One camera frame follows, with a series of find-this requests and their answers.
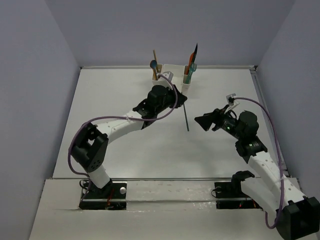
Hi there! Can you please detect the orange plastic knife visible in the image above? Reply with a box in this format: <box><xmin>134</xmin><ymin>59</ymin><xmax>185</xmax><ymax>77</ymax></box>
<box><xmin>185</xmin><ymin>51</ymin><xmax>197</xmax><ymax>75</ymax></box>

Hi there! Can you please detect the teal plastic knife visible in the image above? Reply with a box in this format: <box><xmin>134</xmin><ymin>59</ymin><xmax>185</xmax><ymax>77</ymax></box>
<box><xmin>185</xmin><ymin>67</ymin><xmax>194</xmax><ymax>84</ymax></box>

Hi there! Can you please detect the orange spoon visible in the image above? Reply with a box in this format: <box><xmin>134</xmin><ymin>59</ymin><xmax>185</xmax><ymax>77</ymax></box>
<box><xmin>149</xmin><ymin>59</ymin><xmax>158</xmax><ymax>81</ymax></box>

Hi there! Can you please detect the long teal chopstick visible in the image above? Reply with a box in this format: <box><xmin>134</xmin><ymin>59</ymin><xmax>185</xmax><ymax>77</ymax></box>
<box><xmin>183</xmin><ymin>104</ymin><xmax>190</xmax><ymax>132</ymax></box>

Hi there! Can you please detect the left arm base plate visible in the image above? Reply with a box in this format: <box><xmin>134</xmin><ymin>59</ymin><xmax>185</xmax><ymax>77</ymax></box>
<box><xmin>78</xmin><ymin>180</ymin><xmax>127</xmax><ymax>211</ymax></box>

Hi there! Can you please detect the white utensil caddy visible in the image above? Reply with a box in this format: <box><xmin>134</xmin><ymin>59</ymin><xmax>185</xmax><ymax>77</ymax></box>
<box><xmin>150</xmin><ymin>64</ymin><xmax>191</xmax><ymax>99</ymax></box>

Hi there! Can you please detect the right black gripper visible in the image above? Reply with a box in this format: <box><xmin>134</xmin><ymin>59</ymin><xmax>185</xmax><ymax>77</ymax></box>
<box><xmin>193</xmin><ymin>104</ymin><xmax>244</xmax><ymax>140</ymax></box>

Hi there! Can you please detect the blue spoon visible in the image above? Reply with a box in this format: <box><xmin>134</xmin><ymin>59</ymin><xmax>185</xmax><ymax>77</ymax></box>
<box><xmin>149</xmin><ymin>59</ymin><xmax>159</xmax><ymax>81</ymax></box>

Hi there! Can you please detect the black handled steel knife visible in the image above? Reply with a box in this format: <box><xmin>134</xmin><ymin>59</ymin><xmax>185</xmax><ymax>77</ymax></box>
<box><xmin>185</xmin><ymin>44</ymin><xmax>198</xmax><ymax>75</ymax></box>

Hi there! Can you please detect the teal plastic fork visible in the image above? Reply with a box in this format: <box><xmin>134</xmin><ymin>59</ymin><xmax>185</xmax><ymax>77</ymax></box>
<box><xmin>185</xmin><ymin>63</ymin><xmax>197</xmax><ymax>84</ymax></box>

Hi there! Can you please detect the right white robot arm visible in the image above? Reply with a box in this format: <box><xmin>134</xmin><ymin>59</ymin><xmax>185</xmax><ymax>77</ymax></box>
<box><xmin>194</xmin><ymin>107</ymin><xmax>320</xmax><ymax>240</ymax></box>

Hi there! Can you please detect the long orange chopstick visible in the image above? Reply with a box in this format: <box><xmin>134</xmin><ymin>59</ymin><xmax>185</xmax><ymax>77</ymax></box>
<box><xmin>153</xmin><ymin>49</ymin><xmax>157</xmax><ymax>81</ymax></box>

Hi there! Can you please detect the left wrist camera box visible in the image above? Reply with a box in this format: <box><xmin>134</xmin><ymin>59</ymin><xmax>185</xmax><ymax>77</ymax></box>
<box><xmin>157</xmin><ymin>71</ymin><xmax>174</xmax><ymax>82</ymax></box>

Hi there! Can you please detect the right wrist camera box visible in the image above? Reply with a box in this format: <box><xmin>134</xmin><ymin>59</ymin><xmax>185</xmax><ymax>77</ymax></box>
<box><xmin>225</xmin><ymin>93</ymin><xmax>240</xmax><ymax>112</ymax></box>

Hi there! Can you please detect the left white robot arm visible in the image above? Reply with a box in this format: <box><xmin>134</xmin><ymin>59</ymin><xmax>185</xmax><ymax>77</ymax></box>
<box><xmin>67</xmin><ymin>85</ymin><xmax>188</xmax><ymax>198</ymax></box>

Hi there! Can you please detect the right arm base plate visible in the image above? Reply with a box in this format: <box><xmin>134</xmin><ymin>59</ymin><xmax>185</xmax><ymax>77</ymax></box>
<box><xmin>210</xmin><ymin>181</ymin><xmax>262</xmax><ymax>210</ymax></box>

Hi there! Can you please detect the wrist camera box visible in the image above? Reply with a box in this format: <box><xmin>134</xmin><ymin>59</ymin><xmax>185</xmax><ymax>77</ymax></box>
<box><xmin>157</xmin><ymin>71</ymin><xmax>174</xmax><ymax>82</ymax></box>
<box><xmin>225</xmin><ymin>93</ymin><xmax>240</xmax><ymax>112</ymax></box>

